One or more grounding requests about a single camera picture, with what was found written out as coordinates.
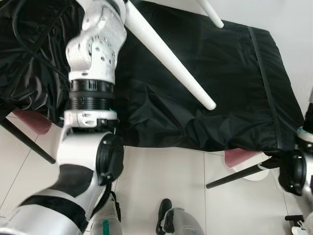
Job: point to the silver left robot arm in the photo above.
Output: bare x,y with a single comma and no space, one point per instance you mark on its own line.
93,54

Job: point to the white round floor disc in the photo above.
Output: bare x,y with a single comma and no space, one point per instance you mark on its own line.
255,176

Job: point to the black metal table bar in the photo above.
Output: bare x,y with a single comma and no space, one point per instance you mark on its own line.
27,142
239,175

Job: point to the black table cloth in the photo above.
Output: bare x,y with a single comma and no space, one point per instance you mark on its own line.
220,88

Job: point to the grey right robot foot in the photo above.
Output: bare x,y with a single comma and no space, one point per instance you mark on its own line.
181,223

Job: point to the grey robot foot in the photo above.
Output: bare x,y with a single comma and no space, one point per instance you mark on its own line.
110,220
181,223

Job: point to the grey left robot foot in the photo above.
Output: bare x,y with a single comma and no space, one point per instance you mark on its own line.
110,220

